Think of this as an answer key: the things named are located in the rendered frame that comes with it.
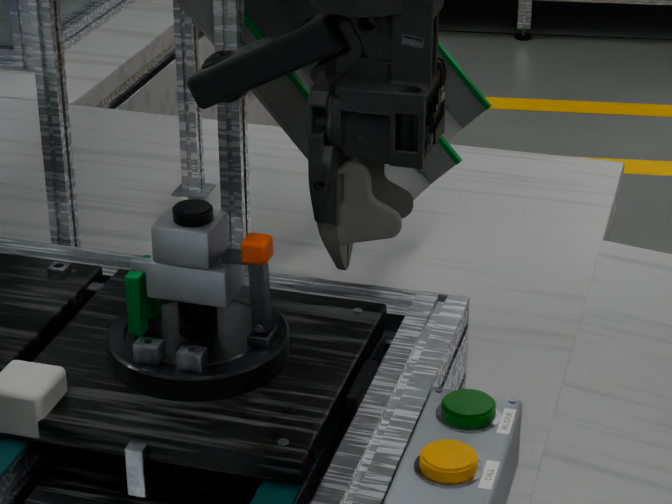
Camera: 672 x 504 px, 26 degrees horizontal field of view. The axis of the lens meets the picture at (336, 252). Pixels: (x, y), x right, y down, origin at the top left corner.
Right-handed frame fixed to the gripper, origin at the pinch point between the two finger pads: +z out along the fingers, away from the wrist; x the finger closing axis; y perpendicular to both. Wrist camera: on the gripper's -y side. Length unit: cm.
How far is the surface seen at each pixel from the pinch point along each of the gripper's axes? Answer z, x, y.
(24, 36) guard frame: 16, 86, -69
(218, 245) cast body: 0.7, -0.2, -8.9
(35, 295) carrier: 10.4, 5.3, -27.4
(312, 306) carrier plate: 10.4, 9.8, -4.6
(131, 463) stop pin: 11.9, -13.2, -11.0
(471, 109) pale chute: 6.1, 47.3, 1.1
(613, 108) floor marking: 107, 327, -6
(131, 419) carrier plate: 10.4, -10.1, -12.2
